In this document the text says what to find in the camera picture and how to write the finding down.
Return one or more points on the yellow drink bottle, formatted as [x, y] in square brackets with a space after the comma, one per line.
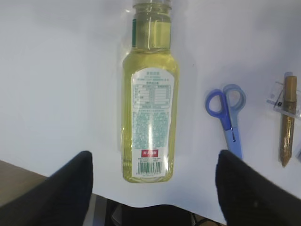
[149, 96]

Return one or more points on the gold glitter pen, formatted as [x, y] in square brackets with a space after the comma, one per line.
[288, 120]

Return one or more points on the clear plastic ruler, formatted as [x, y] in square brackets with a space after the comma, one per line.
[275, 99]

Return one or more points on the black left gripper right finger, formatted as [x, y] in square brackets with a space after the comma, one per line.
[246, 198]

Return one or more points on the blue scissors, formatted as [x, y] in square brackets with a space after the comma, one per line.
[228, 115]

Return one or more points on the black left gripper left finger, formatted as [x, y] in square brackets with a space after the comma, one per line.
[62, 199]

